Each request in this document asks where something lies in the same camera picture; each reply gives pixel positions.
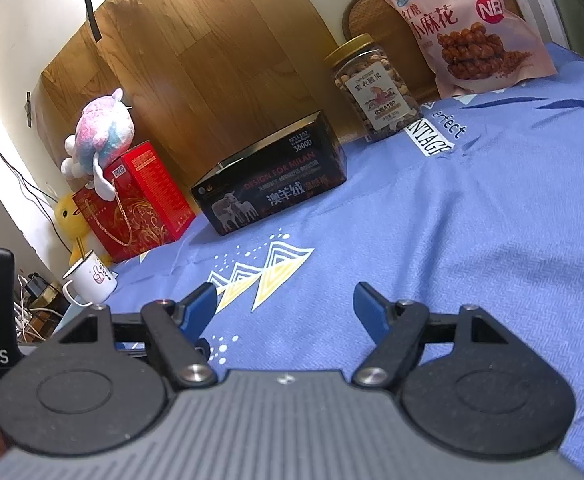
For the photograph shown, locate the yellow duck plush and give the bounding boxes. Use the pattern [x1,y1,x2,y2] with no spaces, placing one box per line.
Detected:
[54,191,114,267]

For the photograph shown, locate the wood grain board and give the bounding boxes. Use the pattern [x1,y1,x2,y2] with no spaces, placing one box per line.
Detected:
[38,0,373,213]

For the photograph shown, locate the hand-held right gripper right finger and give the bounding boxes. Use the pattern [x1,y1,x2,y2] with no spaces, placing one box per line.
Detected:
[351,282,548,390]

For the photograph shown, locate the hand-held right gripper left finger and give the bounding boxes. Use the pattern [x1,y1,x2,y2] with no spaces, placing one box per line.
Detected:
[22,282,219,391]

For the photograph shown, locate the short black tape strip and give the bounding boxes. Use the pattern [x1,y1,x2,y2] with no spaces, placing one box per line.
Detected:
[85,0,104,42]

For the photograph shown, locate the red gift box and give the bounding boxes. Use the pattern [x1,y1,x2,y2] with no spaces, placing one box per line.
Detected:
[72,141,197,263]

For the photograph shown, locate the large pink snack bag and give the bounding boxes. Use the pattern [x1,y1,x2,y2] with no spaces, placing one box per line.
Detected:
[374,0,558,100]

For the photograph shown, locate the white enamel mug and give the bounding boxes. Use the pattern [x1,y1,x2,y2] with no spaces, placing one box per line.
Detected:
[62,251,119,307]

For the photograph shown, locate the pink blue plush toy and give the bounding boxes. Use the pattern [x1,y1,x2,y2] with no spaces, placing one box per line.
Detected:
[61,88,137,196]

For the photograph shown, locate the woven rattan board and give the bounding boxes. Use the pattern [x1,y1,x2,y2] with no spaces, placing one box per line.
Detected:
[342,0,526,98]

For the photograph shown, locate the black tin box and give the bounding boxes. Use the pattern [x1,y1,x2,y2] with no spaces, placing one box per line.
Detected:
[190,111,349,237]

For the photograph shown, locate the black wall cables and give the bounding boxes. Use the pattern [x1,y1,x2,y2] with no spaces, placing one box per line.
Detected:
[0,112,73,202]

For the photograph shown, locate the white cables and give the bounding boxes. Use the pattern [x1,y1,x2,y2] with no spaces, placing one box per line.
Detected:
[14,272,68,344]

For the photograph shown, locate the clear nut jar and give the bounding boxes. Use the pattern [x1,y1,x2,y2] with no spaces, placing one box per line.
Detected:
[324,33,413,144]

